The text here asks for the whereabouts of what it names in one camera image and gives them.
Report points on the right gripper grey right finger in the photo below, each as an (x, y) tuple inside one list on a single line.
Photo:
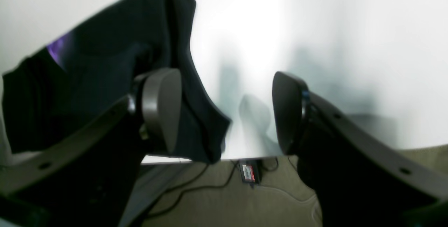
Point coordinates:
[(359, 181)]

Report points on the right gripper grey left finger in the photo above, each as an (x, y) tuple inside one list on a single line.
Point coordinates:
[(86, 180)]

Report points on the black T-shirt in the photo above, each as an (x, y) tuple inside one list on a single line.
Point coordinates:
[(65, 85)]

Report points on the black power adapter on floor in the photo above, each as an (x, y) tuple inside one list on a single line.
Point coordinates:
[(250, 171)]

